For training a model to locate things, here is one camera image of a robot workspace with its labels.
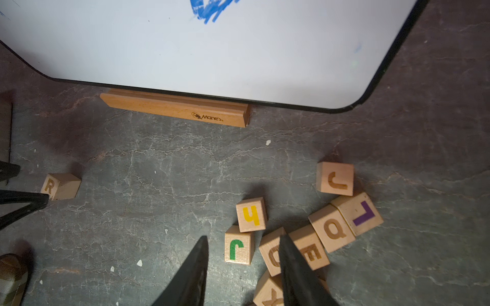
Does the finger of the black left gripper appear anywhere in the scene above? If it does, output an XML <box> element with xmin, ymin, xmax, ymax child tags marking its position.
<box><xmin>0</xmin><ymin>161</ymin><xmax>20</xmax><ymax>182</ymax></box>
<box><xmin>1</xmin><ymin>190</ymin><xmax>49</xmax><ymax>230</ymax></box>

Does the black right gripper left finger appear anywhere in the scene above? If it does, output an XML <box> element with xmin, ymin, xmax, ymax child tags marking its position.
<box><xmin>152</xmin><ymin>235</ymin><xmax>209</xmax><ymax>305</ymax></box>

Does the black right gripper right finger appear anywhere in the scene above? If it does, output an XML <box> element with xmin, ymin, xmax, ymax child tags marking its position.
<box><xmin>279</xmin><ymin>235</ymin><xmax>339</xmax><ymax>305</ymax></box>

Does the wooden block letter R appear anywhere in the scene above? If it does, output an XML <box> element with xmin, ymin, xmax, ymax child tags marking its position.
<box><xmin>40</xmin><ymin>173</ymin><xmax>82</xmax><ymax>201</ymax></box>

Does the wooden block letter E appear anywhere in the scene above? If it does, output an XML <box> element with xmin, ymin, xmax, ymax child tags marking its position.
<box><xmin>289</xmin><ymin>225</ymin><xmax>330</xmax><ymax>270</ymax></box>

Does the wooden block letter D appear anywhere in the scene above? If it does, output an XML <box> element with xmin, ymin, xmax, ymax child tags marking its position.
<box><xmin>259</xmin><ymin>227</ymin><xmax>287</xmax><ymax>277</ymax></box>

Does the wooden block letter X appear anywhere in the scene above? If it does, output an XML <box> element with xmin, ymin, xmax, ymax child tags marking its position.
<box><xmin>253</xmin><ymin>270</ymin><xmax>284</xmax><ymax>306</ymax></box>

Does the wooden block letter Q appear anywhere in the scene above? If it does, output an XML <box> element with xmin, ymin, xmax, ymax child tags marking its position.
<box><xmin>308</xmin><ymin>204</ymin><xmax>356</xmax><ymax>253</ymax></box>

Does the wooden block green J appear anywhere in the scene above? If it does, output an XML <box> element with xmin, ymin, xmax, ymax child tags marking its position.
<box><xmin>224</xmin><ymin>225</ymin><xmax>255</xmax><ymax>265</ymax></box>

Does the striped brown pencil case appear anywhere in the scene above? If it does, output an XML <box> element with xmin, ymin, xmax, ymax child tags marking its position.
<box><xmin>1</xmin><ymin>254</ymin><xmax>29</xmax><ymax>306</ymax></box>

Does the wooden block yellow h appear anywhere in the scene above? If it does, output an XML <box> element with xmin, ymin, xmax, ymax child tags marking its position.
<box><xmin>236</xmin><ymin>197</ymin><xmax>267</xmax><ymax>233</ymax></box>

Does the wooden block purple L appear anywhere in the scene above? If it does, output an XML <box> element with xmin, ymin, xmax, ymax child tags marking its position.
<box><xmin>330</xmin><ymin>192</ymin><xmax>384</xmax><ymax>237</ymax></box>

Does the wooden block brown J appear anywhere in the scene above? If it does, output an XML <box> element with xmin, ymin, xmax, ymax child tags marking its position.
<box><xmin>316</xmin><ymin>162</ymin><xmax>354</xmax><ymax>196</ymax></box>

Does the white dry-erase board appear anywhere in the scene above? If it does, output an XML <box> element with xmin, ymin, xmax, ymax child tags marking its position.
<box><xmin>1</xmin><ymin>1</ymin><xmax>426</xmax><ymax>112</ymax></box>

